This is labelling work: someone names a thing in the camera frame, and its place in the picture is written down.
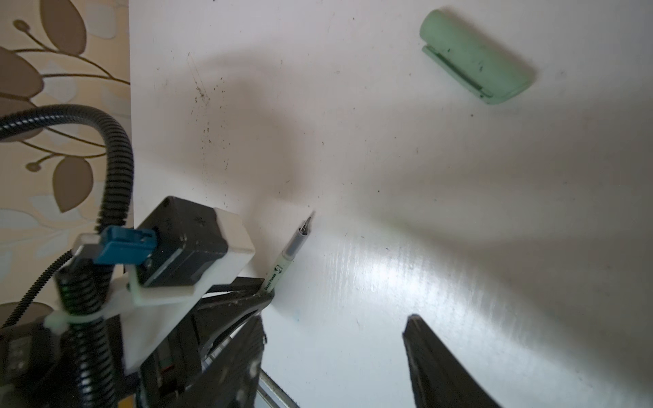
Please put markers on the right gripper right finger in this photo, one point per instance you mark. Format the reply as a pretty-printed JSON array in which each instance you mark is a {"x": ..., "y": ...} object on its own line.
[{"x": 438, "y": 378}]

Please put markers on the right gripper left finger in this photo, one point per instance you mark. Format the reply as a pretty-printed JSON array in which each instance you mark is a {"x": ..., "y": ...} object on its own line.
[{"x": 232, "y": 379}]

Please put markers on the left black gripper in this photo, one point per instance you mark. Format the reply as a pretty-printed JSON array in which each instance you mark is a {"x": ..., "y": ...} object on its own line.
[{"x": 176, "y": 363}]

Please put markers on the green pen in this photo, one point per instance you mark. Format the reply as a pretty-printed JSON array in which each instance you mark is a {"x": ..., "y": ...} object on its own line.
[{"x": 287, "y": 255}]

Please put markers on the green pen cap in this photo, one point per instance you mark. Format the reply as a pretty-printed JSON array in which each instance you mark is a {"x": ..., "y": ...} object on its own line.
[{"x": 487, "y": 71}]

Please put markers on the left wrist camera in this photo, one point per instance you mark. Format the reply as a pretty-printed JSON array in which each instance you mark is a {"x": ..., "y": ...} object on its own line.
[{"x": 171, "y": 260}]

